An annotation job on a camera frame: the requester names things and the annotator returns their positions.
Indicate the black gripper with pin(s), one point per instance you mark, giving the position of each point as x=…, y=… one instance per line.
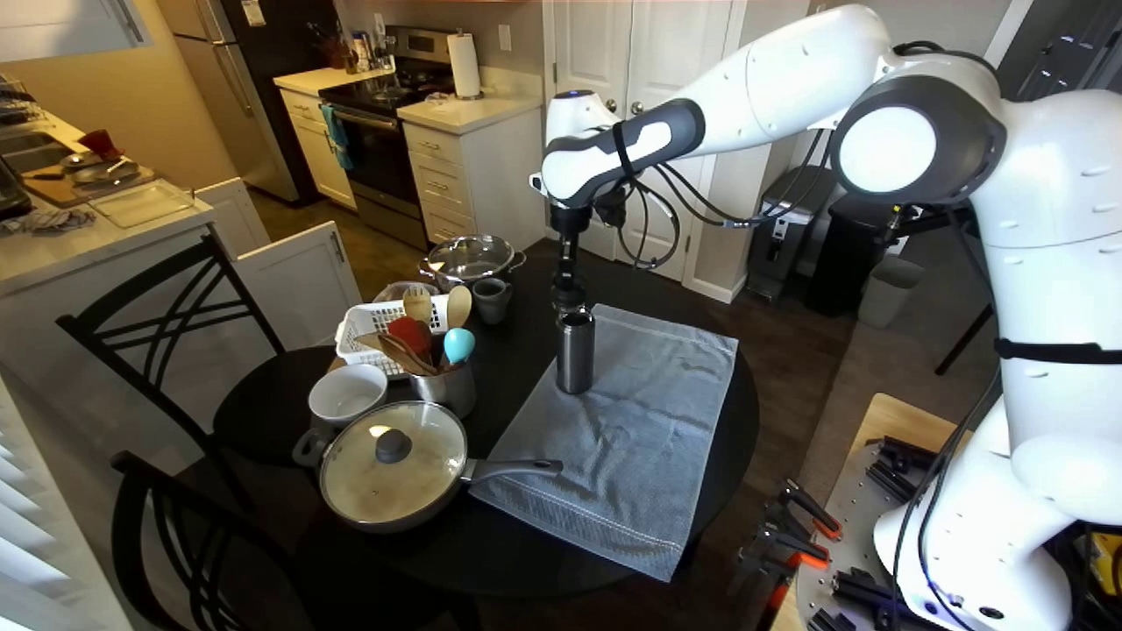
x=569, y=225

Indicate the black bottle lid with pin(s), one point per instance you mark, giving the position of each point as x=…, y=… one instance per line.
x=567, y=292

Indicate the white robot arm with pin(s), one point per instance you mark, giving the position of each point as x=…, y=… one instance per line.
x=1046, y=186

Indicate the light blue towel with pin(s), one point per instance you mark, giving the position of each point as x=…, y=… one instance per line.
x=617, y=468

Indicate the frying pan with glass lid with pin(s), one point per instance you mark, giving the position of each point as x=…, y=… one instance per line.
x=399, y=466

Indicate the grey mug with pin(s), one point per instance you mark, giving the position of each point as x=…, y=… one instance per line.
x=492, y=300

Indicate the white kitchen cabinet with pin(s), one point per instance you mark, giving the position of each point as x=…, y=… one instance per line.
x=472, y=167

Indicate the kitchen stove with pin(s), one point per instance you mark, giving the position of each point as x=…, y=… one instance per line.
x=371, y=134

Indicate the steel utensil holder cup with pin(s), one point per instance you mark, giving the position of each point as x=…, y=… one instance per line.
x=449, y=389

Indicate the black vacuum cleaner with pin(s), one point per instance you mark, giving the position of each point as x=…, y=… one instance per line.
x=782, y=224

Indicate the white bowl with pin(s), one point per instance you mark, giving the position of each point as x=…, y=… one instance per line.
x=347, y=390

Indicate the stainless refrigerator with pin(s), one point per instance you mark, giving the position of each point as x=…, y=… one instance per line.
x=235, y=52

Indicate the wooden tool board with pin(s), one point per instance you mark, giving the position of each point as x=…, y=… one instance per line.
x=855, y=503

